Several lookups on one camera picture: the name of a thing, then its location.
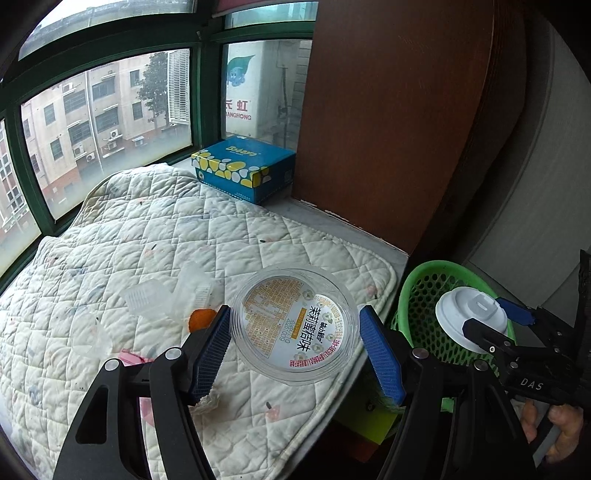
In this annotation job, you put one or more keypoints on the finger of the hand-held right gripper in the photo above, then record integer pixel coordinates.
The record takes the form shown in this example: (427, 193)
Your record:
(515, 313)
(485, 334)

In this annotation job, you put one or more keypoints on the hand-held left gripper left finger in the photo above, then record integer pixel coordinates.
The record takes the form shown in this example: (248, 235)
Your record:
(210, 355)

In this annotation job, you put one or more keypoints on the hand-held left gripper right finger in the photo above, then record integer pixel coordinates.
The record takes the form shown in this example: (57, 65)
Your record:
(381, 355)

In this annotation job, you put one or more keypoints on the white coffee cup lid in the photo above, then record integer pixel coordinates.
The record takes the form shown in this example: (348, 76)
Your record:
(457, 314)

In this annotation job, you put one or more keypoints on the orange snack wrapper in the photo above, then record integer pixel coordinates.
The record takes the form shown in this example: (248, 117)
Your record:
(201, 319)

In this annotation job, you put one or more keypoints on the green perforated plastic basket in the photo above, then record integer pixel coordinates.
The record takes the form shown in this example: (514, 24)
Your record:
(425, 290)

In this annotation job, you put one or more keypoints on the pink wrapper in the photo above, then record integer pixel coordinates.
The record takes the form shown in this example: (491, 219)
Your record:
(134, 357)

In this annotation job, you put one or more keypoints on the clear ribbed plastic tray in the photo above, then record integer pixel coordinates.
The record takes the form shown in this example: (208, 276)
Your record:
(145, 297)

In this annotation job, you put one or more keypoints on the clear lid yellow label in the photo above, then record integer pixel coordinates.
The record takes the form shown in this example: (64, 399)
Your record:
(295, 323)

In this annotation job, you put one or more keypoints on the clear plastic film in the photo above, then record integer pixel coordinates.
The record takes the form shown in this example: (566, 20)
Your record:
(94, 332)

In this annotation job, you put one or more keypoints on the person's right hand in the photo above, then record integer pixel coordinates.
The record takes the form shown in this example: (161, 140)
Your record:
(565, 429)

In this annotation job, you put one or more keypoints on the yellow green box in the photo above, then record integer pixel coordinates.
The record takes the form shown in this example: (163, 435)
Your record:
(376, 424)

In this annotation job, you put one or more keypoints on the grey woodgrain panel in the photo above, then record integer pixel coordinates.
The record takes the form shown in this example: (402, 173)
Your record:
(531, 184)

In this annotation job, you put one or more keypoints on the white quilted mat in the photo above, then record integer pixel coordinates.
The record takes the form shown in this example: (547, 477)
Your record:
(138, 230)

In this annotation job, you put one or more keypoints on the blue spotted tissue box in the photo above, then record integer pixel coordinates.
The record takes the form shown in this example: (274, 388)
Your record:
(240, 157)

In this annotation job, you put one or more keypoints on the brown wooden cabinet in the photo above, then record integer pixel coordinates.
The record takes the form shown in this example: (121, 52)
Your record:
(392, 115)

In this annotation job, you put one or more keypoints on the white louvered vent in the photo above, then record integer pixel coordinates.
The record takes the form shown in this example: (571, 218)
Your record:
(179, 87)

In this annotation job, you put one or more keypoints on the beige building outside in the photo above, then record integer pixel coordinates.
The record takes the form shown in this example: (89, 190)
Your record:
(60, 129)

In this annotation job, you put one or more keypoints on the white printed carton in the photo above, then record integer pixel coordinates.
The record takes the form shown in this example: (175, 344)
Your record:
(258, 78)

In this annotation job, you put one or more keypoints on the green tree outside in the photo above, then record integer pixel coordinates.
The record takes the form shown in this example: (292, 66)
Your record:
(154, 78)

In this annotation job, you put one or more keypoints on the pink curtain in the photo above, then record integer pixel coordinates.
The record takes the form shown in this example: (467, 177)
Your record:
(258, 4)

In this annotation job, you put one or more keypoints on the green window frame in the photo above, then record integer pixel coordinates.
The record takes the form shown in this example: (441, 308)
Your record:
(203, 92)

